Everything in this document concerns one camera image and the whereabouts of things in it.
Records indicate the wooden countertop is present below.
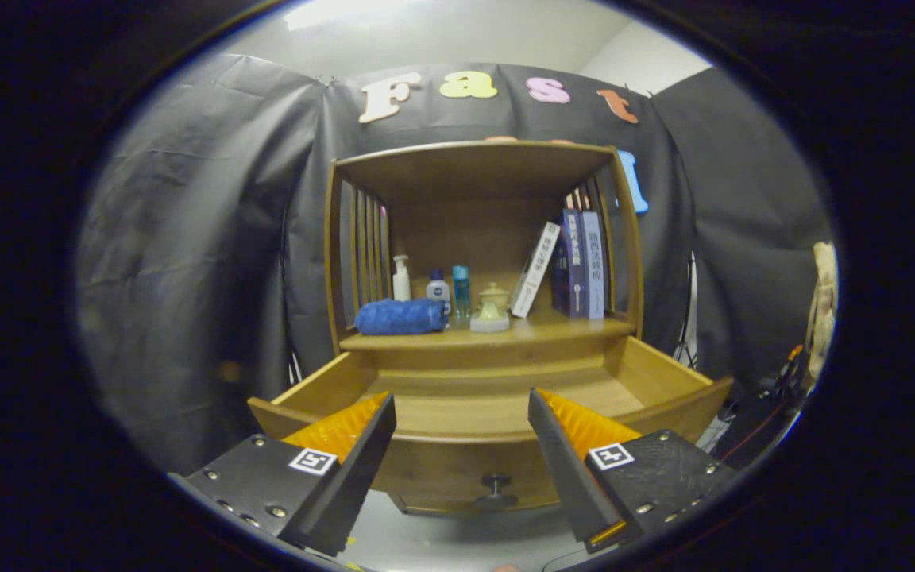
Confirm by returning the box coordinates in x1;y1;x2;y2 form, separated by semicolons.
340;306;637;352

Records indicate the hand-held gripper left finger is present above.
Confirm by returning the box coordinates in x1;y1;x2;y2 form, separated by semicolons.
168;392;397;558

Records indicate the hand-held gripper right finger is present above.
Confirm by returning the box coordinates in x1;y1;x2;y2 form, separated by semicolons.
527;388;736;555

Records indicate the wooden drawer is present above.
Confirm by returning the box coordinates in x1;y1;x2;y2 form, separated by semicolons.
247;335;735;516

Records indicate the blue rolled towel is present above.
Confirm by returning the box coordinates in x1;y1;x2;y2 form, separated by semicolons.
354;298;450;336

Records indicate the black backdrop cloth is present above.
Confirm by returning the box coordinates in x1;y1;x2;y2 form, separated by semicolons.
76;52;836;477

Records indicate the dark equipment with orange tip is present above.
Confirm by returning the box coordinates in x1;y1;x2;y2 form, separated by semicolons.
759;343;808;402

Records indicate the beige lidded teacup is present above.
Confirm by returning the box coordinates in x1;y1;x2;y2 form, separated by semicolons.
477;282;511;315

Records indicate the wooden cabinet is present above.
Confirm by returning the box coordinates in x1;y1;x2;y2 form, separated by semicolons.
324;141;645;374

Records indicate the black drawer knob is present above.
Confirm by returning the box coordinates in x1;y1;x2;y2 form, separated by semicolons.
473;473;519;512

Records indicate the light blue book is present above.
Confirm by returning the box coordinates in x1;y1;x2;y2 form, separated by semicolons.
581;211;606;321

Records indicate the white book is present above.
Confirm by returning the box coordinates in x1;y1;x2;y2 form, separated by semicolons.
510;222;562;319

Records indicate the beige object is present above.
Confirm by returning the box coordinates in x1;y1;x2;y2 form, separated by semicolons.
811;242;838;382

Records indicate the dark blue book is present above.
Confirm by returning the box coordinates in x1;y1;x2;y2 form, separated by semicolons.
550;208;585;319

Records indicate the clear blue bottle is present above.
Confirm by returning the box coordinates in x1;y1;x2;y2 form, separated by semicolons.
452;265;472;321

